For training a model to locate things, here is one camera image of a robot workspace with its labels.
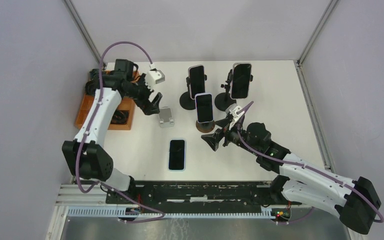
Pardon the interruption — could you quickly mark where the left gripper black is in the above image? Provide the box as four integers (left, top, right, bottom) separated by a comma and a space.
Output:
124, 73, 163, 116

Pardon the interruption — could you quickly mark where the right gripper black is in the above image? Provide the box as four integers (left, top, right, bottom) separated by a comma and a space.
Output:
201, 116, 260, 156

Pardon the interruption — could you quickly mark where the brown round base stand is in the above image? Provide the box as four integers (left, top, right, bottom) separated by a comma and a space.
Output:
195, 120, 216, 134

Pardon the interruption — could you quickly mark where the silver white phone stand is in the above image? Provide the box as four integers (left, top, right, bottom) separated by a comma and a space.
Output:
158, 107, 175, 128

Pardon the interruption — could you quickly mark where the lilac cased phone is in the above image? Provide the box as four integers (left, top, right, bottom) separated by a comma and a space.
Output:
195, 92, 214, 124

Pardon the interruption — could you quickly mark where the light blue cased phone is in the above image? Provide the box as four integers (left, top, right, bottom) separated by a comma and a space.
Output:
168, 139, 186, 171

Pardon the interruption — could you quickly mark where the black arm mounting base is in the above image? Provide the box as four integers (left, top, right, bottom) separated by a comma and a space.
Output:
125, 180, 300, 215

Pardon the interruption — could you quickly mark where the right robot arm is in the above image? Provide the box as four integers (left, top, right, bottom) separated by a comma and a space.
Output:
201, 118, 384, 235

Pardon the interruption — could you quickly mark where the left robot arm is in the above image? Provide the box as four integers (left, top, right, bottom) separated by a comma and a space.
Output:
62, 59, 165, 204

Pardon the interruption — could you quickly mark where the black rear right stand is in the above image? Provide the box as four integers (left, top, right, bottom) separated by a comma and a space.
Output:
214, 69, 238, 111

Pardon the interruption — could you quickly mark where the black stand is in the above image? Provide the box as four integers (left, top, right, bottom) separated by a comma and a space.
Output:
214, 69, 238, 111
179, 76, 196, 111

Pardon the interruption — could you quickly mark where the black rear left stand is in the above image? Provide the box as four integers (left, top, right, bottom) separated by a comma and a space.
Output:
179, 76, 196, 111

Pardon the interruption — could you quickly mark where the white cased rear left phone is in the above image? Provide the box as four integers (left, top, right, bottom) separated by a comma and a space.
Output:
188, 64, 206, 99

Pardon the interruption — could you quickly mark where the white cased phone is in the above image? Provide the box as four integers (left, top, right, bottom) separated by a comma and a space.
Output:
188, 64, 206, 99
230, 63, 253, 99

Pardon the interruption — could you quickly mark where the white cased rear right phone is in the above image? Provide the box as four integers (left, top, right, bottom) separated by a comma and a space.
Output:
230, 63, 253, 99

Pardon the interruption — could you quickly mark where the orange compartment tray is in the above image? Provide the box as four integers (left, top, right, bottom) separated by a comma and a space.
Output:
74, 94, 136, 131

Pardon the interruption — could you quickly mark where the green bundle at corner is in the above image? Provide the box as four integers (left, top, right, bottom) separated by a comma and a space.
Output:
89, 68, 100, 82

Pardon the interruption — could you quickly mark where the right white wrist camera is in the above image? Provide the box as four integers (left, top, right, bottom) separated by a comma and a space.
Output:
225, 103, 245, 130

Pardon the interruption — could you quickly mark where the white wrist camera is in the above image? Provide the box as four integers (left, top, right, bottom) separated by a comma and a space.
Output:
144, 68, 165, 91
225, 103, 245, 130

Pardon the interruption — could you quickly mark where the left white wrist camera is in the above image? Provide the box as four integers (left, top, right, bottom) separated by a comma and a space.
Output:
144, 68, 165, 91

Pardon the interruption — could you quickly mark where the black cable bundle in tray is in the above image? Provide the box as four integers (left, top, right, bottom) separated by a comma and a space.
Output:
110, 109, 131, 126

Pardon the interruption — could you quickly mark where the dark coiled cable bundle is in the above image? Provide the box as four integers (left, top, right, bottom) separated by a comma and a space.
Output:
85, 79, 100, 96

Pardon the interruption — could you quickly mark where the white slotted cable duct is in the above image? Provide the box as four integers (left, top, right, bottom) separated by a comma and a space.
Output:
66, 206, 292, 220

